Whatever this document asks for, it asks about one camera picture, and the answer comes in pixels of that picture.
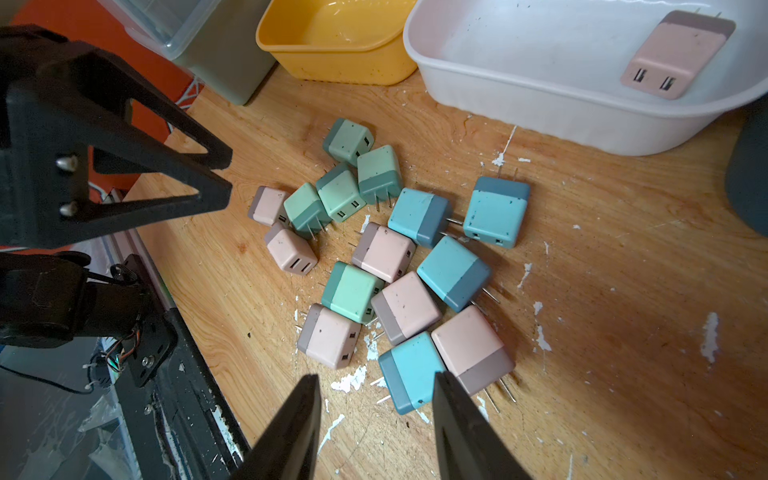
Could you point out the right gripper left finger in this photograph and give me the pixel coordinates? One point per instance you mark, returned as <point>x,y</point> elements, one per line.
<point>288,447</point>

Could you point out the pink plug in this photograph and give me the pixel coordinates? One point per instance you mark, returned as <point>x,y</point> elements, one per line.
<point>383,253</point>
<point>473,352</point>
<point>328,337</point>
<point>406,308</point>
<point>292,253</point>
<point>267,207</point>
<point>675,52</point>

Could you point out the dark blue storage box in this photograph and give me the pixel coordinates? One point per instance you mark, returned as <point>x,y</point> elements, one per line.
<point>746,174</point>

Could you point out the green plug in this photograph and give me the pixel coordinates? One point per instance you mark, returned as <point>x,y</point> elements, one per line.
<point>347,141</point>
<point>349,291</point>
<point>379,176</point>
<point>306,211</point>
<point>339,192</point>

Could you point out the clear plastic lidded container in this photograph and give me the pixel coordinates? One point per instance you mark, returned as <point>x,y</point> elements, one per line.
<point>213,39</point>

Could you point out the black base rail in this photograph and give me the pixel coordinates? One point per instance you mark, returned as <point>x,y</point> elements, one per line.
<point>177,421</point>

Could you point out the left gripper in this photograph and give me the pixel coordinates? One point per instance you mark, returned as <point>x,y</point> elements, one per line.
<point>90,148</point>

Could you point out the white storage box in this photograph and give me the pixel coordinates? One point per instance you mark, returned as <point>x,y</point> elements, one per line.
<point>554,67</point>

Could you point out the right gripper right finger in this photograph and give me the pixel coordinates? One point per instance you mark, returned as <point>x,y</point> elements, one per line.
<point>467,447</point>

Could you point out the blue plug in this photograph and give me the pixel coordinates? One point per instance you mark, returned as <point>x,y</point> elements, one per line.
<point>454,273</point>
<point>421,217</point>
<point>409,371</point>
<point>496,211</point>

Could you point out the yellow storage box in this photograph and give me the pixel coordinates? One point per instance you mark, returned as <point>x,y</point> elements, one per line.
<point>338,41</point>

